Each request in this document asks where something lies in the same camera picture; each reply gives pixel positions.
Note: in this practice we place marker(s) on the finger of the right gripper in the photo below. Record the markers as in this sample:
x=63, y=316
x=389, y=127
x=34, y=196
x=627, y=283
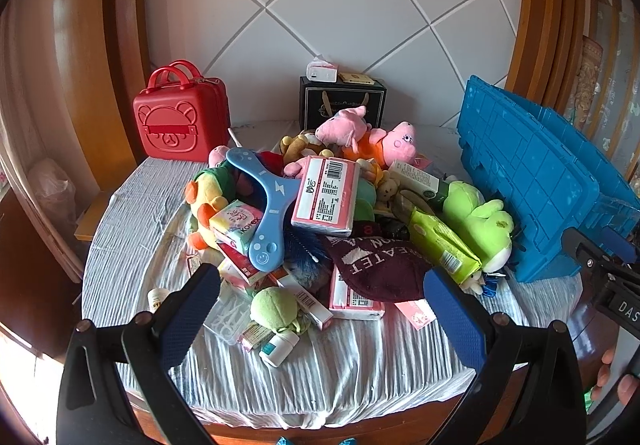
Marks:
x=613, y=247

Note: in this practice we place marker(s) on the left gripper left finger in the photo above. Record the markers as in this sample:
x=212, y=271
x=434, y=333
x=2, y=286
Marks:
x=93, y=406

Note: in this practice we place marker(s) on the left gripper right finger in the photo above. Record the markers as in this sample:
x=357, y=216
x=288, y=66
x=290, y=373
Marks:
x=549, y=409

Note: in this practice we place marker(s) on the red white medicine box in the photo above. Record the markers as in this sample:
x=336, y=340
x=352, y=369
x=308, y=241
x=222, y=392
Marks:
x=241, y=264

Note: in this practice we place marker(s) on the green ball plush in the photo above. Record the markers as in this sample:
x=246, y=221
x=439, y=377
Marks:
x=277, y=309

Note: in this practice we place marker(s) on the colourful sanitary pad pack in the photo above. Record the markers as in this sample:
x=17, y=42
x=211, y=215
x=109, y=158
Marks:
x=235, y=225

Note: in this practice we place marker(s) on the long white medicine box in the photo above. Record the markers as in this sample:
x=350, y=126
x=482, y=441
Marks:
x=320, y=316

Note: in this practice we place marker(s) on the pink tissue pack with barcode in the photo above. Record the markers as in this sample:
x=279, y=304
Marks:
x=326, y=198

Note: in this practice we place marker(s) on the person's right hand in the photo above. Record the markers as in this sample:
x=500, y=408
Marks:
x=627, y=386

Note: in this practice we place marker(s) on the blue folding crate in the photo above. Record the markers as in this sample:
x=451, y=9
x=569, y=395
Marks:
x=548, y=175

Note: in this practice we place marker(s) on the green frog plush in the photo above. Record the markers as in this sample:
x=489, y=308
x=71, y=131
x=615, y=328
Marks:
x=484, y=226

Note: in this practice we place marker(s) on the pink flower tissue packet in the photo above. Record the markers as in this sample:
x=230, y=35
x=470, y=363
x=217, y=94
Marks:
x=418, y=313

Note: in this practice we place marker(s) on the lime green wipes pack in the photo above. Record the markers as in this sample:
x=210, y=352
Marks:
x=442, y=247

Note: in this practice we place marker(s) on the maroon knit beanie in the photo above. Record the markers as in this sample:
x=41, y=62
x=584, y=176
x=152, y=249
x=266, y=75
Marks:
x=378, y=266

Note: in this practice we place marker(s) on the blue boomerang toy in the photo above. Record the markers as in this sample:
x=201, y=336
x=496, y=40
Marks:
x=267, y=248

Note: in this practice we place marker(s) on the green white carton box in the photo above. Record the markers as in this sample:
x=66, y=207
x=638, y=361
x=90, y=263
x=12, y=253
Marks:
x=430, y=188

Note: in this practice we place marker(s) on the yellow duck plush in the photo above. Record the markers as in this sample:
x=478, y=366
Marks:
x=207, y=194

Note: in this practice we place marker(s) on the blue furry plush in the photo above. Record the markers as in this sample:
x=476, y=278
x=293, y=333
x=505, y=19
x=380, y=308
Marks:
x=305, y=258

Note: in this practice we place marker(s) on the small beige bear plush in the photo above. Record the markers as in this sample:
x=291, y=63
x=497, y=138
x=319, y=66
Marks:
x=385, y=194

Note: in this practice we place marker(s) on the pink pig plush orange dress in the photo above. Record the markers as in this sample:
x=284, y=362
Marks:
x=385, y=147

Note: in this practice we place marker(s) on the green teal plush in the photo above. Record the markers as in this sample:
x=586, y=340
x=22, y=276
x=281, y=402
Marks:
x=365, y=201

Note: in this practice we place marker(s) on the red bear suitcase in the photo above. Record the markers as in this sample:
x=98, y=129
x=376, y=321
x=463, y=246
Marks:
x=181, y=114

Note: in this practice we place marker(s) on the pink pig plush upper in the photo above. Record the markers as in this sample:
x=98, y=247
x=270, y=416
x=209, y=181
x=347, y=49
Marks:
x=345, y=128

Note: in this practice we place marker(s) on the brown monkey plush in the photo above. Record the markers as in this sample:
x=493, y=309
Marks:
x=306, y=143

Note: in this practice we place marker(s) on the black gift box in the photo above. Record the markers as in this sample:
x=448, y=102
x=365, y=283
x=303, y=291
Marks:
x=319, y=101

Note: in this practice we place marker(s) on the small white pink box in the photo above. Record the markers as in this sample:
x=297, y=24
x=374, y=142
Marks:
x=321, y=70

